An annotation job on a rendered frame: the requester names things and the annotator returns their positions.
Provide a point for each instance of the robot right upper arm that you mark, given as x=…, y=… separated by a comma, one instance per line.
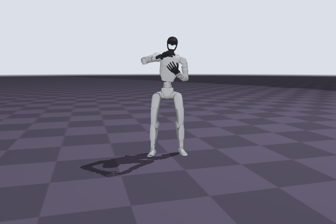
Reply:
x=144, y=61

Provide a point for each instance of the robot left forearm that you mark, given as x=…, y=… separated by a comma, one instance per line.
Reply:
x=182, y=76

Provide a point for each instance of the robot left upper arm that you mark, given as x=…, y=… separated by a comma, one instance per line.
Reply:
x=184, y=66

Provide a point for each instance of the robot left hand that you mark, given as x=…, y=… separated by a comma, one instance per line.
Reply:
x=175, y=69

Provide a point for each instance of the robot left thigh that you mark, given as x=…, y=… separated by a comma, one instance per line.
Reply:
x=178, y=102

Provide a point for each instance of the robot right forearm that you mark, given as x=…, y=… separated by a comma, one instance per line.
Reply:
x=151, y=59

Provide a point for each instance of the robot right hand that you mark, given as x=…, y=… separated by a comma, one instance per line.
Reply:
x=165, y=54

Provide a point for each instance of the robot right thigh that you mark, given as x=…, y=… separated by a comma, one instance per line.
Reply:
x=155, y=105

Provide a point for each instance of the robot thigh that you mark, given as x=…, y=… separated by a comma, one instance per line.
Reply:
x=178, y=102
x=155, y=105

